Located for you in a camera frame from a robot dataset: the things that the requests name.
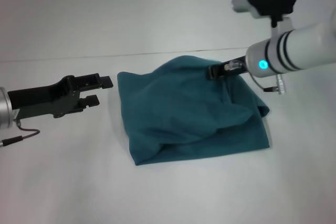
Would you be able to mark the teal t-shirt with FREE print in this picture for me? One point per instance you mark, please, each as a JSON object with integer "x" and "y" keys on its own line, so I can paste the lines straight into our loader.
{"x": 189, "y": 111}

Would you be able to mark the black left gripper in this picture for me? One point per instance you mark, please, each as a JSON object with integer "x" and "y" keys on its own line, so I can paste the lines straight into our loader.
{"x": 47, "y": 100}

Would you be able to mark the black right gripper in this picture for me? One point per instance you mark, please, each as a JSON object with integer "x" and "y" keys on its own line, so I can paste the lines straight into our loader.
{"x": 233, "y": 68}

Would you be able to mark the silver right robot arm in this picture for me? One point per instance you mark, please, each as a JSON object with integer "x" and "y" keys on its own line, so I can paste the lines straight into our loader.
{"x": 283, "y": 48}

